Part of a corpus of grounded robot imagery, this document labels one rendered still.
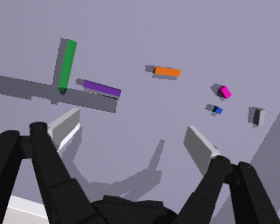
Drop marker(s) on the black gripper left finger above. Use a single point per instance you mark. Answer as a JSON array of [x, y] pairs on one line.
[[64, 200]]

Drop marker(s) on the orange rod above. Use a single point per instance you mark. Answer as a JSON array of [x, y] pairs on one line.
[[166, 71]]

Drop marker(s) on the small blue block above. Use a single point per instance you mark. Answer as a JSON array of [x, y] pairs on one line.
[[217, 110]]

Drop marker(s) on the magenta block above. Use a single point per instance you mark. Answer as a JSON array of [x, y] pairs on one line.
[[225, 92]]

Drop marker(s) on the green rod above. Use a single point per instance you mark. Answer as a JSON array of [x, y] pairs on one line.
[[67, 65]]

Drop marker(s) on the purple rod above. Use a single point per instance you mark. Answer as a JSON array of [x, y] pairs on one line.
[[102, 88]]

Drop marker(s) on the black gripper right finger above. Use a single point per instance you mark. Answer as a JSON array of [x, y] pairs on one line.
[[251, 204]]

